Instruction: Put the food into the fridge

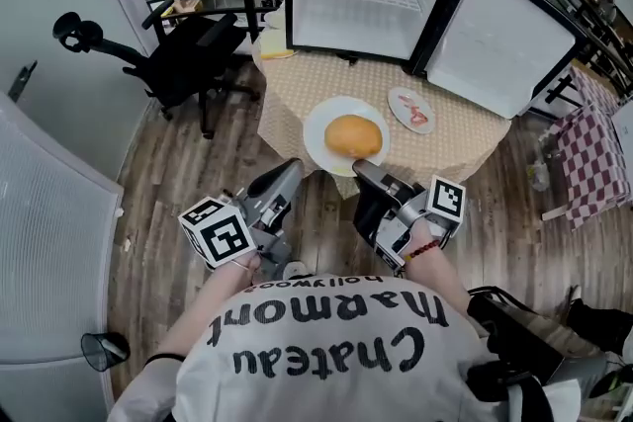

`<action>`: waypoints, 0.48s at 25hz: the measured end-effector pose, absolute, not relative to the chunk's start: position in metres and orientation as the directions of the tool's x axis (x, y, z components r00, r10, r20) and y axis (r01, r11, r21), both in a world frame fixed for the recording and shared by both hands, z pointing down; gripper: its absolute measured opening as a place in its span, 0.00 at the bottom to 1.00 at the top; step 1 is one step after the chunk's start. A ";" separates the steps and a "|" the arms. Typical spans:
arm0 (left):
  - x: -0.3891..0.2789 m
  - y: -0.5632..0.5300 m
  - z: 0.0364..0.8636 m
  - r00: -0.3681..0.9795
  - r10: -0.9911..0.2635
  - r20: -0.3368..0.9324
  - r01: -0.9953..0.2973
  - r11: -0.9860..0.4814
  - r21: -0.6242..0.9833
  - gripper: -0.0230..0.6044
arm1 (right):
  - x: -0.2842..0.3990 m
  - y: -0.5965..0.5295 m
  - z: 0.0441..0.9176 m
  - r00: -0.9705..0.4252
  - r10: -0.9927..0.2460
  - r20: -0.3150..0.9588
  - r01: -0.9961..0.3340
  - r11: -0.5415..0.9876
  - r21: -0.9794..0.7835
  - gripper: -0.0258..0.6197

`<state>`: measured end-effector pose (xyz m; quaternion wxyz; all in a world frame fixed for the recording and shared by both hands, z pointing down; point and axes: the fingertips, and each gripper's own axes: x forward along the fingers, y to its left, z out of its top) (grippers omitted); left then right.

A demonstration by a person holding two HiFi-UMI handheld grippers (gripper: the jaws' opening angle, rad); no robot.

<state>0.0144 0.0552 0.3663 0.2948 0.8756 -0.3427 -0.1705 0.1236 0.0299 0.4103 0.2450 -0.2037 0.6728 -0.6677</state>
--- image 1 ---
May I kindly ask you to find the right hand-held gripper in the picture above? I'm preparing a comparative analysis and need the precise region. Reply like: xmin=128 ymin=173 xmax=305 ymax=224
xmin=351 ymin=158 xmax=467 ymax=272

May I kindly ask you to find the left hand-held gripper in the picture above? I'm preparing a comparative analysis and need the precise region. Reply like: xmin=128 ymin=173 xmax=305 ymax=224
xmin=177 ymin=157 xmax=306 ymax=284

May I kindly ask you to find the round orange bread food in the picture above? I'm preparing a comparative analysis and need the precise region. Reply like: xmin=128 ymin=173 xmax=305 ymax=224
xmin=323 ymin=114 xmax=384 ymax=159

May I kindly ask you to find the red bacon food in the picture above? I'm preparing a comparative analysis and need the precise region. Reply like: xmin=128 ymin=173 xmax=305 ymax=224
xmin=398 ymin=94 xmax=430 ymax=126

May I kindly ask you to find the black mini fridge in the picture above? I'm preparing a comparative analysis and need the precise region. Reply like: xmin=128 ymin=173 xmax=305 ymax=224
xmin=284 ymin=0 xmax=590 ymax=121

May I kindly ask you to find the person's right forearm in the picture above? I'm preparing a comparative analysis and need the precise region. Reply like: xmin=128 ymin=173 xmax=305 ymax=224
xmin=404 ymin=241 xmax=472 ymax=315

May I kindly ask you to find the person's left forearm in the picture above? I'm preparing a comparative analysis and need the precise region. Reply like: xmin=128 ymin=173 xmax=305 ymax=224
xmin=151 ymin=253 xmax=262 ymax=363

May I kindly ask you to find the person's right hand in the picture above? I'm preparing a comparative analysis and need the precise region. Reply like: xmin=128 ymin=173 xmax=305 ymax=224
xmin=409 ymin=218 xmax=440 ymax=253

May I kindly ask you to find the large white plate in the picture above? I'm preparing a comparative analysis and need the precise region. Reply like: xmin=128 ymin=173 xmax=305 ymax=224
xmin=303 ymin=95 xmax=392 ymax=177

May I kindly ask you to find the small white plate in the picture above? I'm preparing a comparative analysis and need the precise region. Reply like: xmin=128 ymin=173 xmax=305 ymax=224
xmin=387 ymin=86 xmax=437 ymax=135

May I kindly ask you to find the beige dotted tablecloth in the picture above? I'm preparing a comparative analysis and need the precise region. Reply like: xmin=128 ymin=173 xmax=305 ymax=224
xmin=251 ymin=34 xmax=512 ymax=200

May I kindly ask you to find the black office chair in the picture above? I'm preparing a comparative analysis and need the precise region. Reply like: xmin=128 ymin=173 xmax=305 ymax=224
xmin=51 ymin=0 xmax=262 ymax=140

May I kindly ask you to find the clear plastic bag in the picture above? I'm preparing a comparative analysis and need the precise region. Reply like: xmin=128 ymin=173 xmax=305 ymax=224
xmin=525 ymin=158 xmax=552 ymax=193

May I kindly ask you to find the white printed t-shirt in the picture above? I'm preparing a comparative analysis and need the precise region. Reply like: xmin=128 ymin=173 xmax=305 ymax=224
xmin=106 ymin=273 xmax=583 ymax=422

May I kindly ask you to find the black bag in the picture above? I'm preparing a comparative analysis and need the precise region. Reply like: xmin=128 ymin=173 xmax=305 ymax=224
xmin=465 ymin=286 xmax=609 ymax=404

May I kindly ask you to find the black wrist band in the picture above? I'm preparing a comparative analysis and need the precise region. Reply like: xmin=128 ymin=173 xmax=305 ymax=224
xmin=143 ymin=352 xmax=186 ymax=366

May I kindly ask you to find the red white checked cloth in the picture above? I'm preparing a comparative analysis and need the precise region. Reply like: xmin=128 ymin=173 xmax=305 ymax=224
xmin=537 ymin=65 xmax=633 ymax=230

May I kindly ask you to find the large white appliance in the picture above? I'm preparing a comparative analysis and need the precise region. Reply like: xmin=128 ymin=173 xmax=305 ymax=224
xmin=0 ymin=89 xmax=125 ymax=422

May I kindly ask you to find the black mesh waste bin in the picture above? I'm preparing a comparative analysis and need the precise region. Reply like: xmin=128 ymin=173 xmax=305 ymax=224
xmin=80 ymin=331 xmax=132 ymax=373

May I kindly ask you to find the red beaded bracelet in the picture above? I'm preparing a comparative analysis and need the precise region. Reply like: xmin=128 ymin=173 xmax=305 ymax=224
xmin=404 ymin=239 xmax=442 ymax=263

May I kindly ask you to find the grey door handle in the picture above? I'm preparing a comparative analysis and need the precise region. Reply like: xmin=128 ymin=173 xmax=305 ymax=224
xmin=7 ymin=59 xmax=39 ymax=104

